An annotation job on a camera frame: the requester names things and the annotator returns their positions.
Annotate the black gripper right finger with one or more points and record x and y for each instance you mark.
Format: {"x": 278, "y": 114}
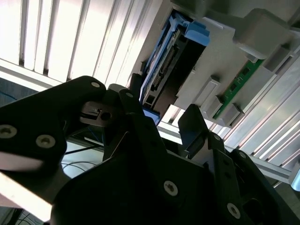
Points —
{"x": 225, "y": 168}

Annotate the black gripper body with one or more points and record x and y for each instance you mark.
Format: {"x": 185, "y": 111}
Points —
{"x": 105, "y": 199}

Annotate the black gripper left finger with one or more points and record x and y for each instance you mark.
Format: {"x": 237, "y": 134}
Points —
{"x": 47, "y": 112}

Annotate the hard disk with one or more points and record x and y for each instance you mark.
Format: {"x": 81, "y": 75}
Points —
{"x": 185, "y": 70}

